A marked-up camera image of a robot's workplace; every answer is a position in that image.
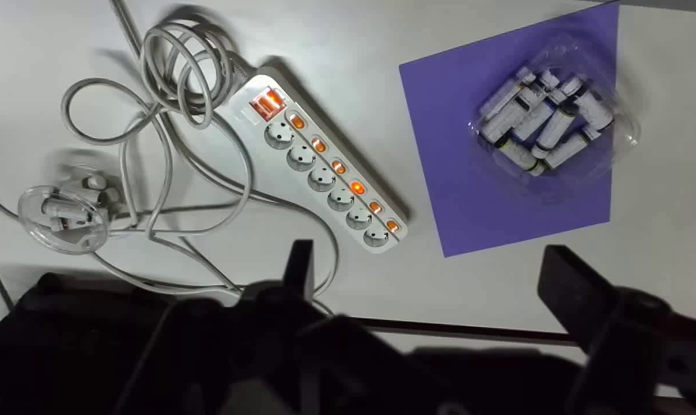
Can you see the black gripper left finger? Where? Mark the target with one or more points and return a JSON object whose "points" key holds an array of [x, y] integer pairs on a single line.
{"points": [[298, 267]]}

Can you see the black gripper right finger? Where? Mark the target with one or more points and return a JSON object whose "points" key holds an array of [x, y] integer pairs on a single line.
{"points": [[574, 290]]}

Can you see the white six-socket power strip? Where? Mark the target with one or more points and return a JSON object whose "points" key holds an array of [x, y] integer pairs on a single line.
{"points": [[326, 165]]}

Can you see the grey white marker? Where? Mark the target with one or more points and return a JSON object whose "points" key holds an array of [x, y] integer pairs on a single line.
{"points": [[500, 98], [567, 150], [593, 108], [573, 86], [516, 152], [532, 121], [549, 78], [555, 127], [505, 121]]}

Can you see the clear plastic bowl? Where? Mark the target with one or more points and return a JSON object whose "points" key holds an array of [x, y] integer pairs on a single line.
{"points": [[617, 141]]}

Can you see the grey plug adapter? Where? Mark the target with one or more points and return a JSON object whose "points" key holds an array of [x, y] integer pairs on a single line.
{"points": [[61, 220]]}

